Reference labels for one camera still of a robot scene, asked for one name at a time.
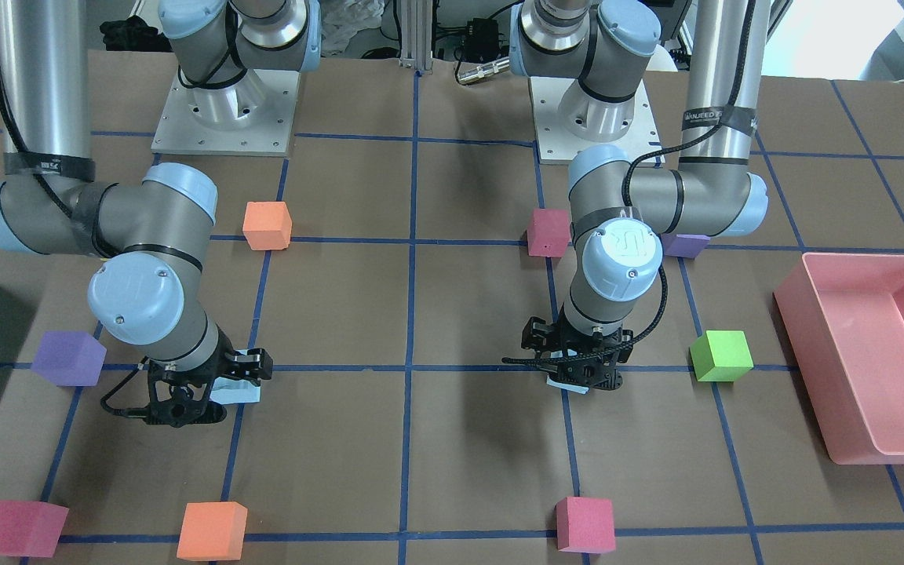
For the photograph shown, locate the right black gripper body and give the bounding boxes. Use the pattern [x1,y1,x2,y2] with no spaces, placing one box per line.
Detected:
[144,330,240,427]

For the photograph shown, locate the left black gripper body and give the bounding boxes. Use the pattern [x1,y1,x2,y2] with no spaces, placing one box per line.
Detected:
[521,315,634,391]

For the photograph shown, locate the light blue block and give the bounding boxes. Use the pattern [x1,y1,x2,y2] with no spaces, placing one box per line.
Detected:
[210,376,261,405]
[546,372,591,395]

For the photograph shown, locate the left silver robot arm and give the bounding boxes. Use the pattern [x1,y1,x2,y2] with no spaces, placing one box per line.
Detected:
[508,1,771,390]

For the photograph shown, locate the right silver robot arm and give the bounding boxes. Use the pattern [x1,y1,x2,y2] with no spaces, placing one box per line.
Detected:
[0,1,322,427]

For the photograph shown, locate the purple block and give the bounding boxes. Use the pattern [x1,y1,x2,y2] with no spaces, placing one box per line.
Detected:
[660,233,711,260]
[30,330,107,387]

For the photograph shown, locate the green foam block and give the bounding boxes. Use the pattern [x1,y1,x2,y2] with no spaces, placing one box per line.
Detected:
[690,330,754,382]

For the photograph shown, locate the orange block far side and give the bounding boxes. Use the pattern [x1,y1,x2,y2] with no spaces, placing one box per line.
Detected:
[177,501,248,562]

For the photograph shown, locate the magenta block near base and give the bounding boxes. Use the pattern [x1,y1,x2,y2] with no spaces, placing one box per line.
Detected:
[525,208,571,258]

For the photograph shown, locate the orange block near base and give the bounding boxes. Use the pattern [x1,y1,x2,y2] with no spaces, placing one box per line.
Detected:
[242,201,292,251]

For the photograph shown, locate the red block far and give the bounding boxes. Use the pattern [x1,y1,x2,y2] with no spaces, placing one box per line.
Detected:
[555,496,617,555]
[0,500,69,558]

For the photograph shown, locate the pink plastic bin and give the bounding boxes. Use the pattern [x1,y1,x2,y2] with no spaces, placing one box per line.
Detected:
[774,253,904,465]

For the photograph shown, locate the black power adapter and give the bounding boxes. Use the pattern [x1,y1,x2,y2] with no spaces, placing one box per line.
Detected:
[462,17,500,62]

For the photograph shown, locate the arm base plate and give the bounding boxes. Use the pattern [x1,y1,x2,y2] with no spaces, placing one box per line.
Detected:
[151,69,301,157]
[530,76,661,165]

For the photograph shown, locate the aluminium frame post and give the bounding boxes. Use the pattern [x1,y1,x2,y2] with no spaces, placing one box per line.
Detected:
[394,0,435,76]

